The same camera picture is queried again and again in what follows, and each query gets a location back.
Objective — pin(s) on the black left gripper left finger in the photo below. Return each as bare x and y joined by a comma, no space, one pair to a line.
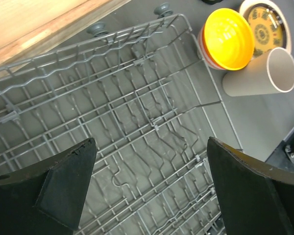
47,198

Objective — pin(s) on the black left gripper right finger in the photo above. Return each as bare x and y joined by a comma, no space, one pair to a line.
255,198

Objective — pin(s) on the beige tumbler cup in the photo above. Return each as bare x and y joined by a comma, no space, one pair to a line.
270,73

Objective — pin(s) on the white orange patterned bowl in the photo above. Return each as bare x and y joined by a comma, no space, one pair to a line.
203,51

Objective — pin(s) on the yellow ribbed bowl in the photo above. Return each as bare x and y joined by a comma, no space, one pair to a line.
229,39

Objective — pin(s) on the yellow patterned small plate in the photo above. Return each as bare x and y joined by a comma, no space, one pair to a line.
267,27

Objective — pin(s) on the beige bird plate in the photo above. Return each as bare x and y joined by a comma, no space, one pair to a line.
248,4

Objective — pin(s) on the wooden stand tray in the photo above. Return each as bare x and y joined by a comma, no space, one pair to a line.
28,25

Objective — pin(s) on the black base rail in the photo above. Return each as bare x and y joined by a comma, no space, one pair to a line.
282,156

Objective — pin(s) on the grey wire dish rack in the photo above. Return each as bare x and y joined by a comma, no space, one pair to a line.
150,101

